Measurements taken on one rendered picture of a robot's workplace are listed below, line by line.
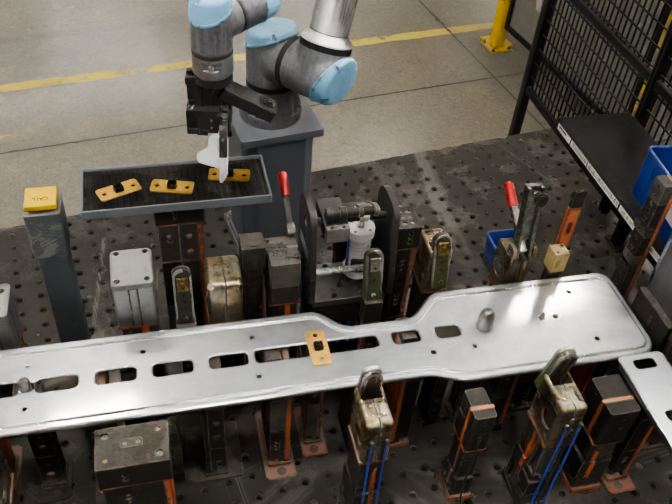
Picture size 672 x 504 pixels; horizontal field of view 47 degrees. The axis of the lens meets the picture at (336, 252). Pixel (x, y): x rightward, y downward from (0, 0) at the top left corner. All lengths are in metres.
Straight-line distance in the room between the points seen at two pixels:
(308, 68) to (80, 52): 2.89
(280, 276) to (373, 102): 2.58
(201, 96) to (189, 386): 0.53
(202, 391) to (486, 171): 1.36
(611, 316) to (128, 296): 0.97
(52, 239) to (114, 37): 3.05
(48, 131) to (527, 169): 2.28
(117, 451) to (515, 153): 1.69
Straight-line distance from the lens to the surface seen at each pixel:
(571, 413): 1.45
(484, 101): 4.20
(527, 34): 4.47
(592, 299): 1.71
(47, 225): 1.61
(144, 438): 1.35
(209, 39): 1.40
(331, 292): 1.64
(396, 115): 3.97
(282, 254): 1.55
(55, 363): 1.51
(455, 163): 2.49
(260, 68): 1.79
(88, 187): 1.61
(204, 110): 1.48
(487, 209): 2.34
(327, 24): 1.69
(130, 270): 1.49
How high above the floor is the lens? 2.15
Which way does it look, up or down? 43 degrees down
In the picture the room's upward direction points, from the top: 5 degrees clockwise
